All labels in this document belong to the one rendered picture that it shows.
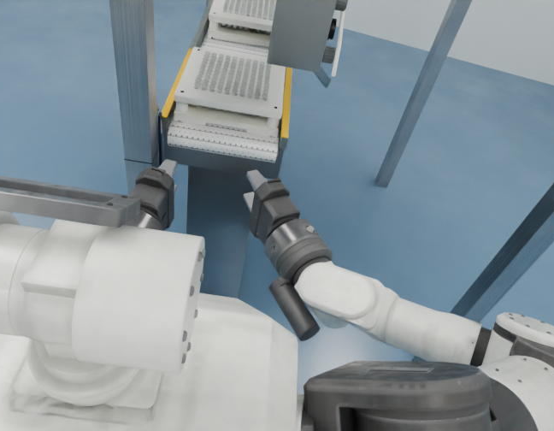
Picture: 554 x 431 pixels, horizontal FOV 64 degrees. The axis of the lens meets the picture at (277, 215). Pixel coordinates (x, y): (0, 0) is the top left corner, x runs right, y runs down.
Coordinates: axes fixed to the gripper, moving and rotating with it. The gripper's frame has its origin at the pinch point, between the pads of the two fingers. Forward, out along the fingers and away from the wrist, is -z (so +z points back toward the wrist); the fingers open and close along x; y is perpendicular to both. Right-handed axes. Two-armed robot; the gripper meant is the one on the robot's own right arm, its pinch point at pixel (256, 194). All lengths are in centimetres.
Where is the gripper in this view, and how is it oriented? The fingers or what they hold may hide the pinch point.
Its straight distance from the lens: 78.8
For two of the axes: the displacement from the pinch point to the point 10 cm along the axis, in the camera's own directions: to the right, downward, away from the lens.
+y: 8.6, -2.4, 4.4
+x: -1.6, 6.9, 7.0
